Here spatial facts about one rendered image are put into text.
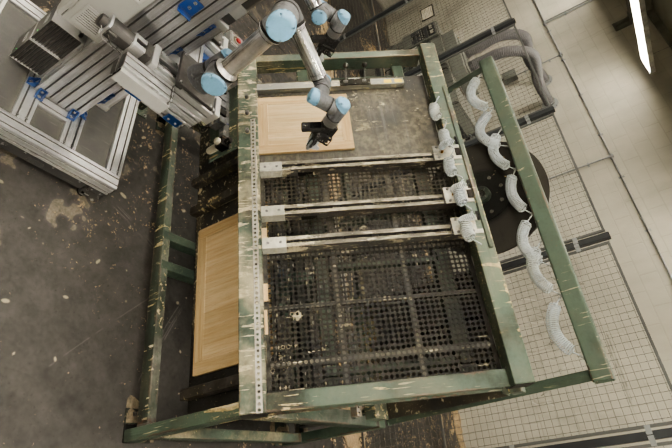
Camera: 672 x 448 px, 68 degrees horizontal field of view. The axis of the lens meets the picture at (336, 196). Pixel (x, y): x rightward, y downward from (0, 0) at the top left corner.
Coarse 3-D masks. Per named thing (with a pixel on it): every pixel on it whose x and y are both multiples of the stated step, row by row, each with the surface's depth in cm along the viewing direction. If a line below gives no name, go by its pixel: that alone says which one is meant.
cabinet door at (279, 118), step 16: (304, 96) 316; (336, 96) 317; (272, 112) 308; (288, 112) 308; (304, 112) 309; (320, 112) 310; (272, 128) 301; (288, 128) 302; (272, 144) 295; (288, 144) 295; (304, 144) 296; (320, 144) 296; (336, 144) 297; (352, 144) 297
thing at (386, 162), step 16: (448, 144) 275; (304, 160) 283; (320, 160) 283; (336, 160) 284; (352, 160) 285; (368, 160) 286; (384, 160) 288; (400, 160) 286; (416, 160) 286; (432, 160) 287; (272, 176) 283; (288, 176) 285
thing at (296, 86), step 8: (376, 80) 323; (392, 80) 323; (264, 88) 315; (272, 88) 315; (280, 88) 315; (288, 88) 316; (296, 88) 317; (304, 88) 317; (336, 88) 320; (344, 88) 321; (352, 88) 322; (360, 88) 323; (368, 88) 324; (376, 88) 324
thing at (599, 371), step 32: (480, 64) 353; (512, 128) 319; (352, 224) 328; (544, 224) 284; (576, 288) 261; (576, 320) 256; (320, 384) 256; (544, 384) 258; (576, 384) 250; (416, 416) 302
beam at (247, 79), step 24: (240, 72) 320; (240, 96) 309; (240, 120) 299; (240, 144) 290; (240, 168) 281; (240, 192) 273; (240, 216) 265; (240, 240) 257; (240, 264) 250; (240, 288) 244; (240, 312) 237; (240, 336) 231; (264, 336) 234; (240, 360) 226; (264, 360) 226; (240, 384) 220; (264, 384) 221; (240, 408) 215; (264, 408) 216
